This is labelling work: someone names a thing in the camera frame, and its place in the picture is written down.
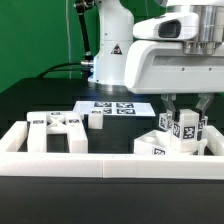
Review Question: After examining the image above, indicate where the white U-shaped obstacle fence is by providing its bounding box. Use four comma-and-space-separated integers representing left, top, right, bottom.
0, 121, 224, 180

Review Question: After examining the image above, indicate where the white chair back frame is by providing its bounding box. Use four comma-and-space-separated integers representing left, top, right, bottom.
27, 111, 88, 154

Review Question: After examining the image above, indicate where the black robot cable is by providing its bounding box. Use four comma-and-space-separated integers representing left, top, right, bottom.
36, 61, 88, 80

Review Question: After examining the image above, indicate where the white tagged cube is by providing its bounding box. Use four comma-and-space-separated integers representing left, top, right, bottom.
198, 116, 208, 131
159, 113, 172, 131

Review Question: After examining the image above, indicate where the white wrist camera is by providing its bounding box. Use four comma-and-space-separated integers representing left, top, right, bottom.
133, 13, 190, 40

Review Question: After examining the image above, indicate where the white tagged cube left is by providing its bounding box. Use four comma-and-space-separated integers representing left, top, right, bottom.
159, 113, 172, 131

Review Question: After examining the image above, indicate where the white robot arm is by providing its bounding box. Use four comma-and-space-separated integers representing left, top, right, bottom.
74, 0, 224, 122

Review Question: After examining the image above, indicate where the white chair seat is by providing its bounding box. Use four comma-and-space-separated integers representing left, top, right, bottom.
134, 130, 208, 156

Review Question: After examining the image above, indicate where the white tagged cube right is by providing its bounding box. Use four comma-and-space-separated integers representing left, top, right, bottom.
198, 116, 208, 131

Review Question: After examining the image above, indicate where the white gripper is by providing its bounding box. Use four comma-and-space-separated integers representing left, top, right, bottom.
124, 40, 224, 130

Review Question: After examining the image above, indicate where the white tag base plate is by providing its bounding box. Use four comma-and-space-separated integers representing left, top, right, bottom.
73, 101, 155, 117

